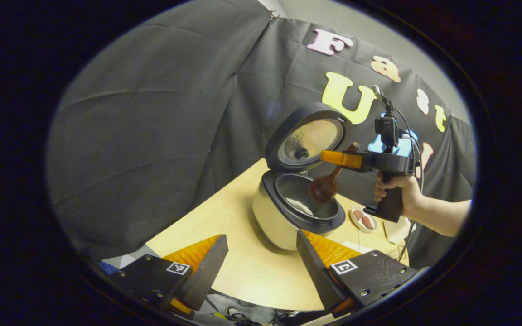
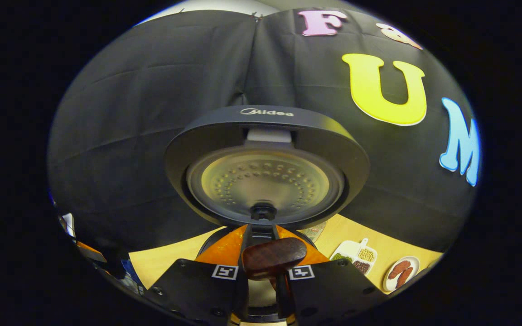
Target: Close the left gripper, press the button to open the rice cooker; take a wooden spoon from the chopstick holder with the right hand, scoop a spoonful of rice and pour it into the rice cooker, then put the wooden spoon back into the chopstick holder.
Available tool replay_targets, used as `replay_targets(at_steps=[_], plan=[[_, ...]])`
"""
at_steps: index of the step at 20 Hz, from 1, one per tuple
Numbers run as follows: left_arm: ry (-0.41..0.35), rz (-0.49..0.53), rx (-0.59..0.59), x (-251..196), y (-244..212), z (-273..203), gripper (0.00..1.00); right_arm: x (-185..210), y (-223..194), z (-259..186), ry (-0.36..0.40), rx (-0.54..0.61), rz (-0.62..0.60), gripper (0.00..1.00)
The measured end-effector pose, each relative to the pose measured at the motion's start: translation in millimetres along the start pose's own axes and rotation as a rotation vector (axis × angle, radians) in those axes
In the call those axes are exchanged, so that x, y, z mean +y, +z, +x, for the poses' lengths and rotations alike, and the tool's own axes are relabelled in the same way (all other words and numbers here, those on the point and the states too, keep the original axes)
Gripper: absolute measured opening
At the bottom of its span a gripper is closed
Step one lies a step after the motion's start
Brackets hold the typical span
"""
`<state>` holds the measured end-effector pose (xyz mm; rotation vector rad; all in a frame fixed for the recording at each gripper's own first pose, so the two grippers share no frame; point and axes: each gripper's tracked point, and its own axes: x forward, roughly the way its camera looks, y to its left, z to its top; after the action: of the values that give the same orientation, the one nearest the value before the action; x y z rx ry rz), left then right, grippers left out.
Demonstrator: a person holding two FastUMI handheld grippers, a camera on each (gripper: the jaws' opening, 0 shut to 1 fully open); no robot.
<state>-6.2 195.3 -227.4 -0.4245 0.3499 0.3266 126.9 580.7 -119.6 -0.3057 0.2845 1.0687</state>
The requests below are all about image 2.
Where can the grey rice cooker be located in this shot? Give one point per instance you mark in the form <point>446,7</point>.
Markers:
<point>265,131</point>

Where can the red meat piece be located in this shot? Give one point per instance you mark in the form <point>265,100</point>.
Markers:
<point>404,277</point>
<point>399,269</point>

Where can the brown wooden spoon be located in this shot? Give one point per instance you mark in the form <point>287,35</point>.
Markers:
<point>272,258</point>

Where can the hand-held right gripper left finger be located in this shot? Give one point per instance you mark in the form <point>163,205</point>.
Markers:
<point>197,290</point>

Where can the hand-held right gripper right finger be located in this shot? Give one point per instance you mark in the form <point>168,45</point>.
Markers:
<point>329,294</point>

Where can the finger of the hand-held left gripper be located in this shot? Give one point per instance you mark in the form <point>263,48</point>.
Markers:
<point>89,251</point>

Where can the white divided bean dish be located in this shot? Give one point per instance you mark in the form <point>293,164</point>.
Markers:
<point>349,248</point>

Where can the round white plate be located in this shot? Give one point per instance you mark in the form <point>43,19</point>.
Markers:
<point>414,265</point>

